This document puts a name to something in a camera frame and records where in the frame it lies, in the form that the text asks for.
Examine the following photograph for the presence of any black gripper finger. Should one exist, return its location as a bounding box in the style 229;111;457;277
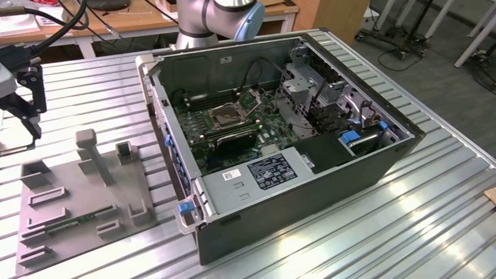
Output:
17;65;48;141

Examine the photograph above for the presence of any black RAM slot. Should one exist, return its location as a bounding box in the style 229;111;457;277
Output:
185;97;240;110
201;125;263;140
184;92;237;103
200;122;261;137

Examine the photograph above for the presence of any CPU socket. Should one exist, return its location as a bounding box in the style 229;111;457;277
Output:
208;105;251;131

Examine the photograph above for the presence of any black wrist connector block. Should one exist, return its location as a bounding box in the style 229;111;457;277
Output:
0;42;41;73

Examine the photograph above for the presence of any white small box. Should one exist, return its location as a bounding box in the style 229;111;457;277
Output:
36;11;65;27

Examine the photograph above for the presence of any grey parts rack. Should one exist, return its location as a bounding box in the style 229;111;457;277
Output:
13;128;159;276

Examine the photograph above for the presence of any green RAM stick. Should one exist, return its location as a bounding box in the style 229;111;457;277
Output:
45;206;117;233

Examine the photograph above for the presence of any cardboard box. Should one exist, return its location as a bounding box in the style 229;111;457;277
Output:
153;0;183;22

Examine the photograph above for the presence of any metal socket cover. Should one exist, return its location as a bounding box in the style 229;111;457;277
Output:
236;88;264;111

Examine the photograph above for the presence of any thin locking lever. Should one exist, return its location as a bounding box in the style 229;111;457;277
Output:
249;92;269;115

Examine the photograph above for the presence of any silver power supply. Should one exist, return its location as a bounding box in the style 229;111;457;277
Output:
201;146;317;216

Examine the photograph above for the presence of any green motherboard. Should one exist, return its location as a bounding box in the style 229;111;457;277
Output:
172;87;311;172

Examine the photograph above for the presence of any metal drive cage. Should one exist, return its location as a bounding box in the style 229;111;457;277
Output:
277;46;373;137

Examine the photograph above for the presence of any black open PC case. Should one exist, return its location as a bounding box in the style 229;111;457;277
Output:
135;31;427;266

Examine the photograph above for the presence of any hard disk in blue carrier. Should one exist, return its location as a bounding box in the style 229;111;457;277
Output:
337;129;391;156

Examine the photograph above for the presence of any wooden cabinet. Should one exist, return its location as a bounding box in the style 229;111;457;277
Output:
293;0;369;46

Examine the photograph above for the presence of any black trolley with castors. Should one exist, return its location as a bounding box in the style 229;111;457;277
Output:
355;0;431;60

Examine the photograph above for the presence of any wooden block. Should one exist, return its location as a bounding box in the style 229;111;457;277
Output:
483;187;496;208

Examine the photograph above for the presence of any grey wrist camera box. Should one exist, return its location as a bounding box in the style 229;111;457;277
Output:
0;62;19;98

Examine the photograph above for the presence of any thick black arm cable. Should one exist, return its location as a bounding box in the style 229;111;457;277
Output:
23;0;88;53

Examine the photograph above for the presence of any black looped wire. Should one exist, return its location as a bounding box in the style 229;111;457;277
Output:
236;58;289;90

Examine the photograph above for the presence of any black flat wire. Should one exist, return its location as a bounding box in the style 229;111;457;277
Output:
311;76;327;103

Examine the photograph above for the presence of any white table frame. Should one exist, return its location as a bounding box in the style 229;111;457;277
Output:
452;0;496;68

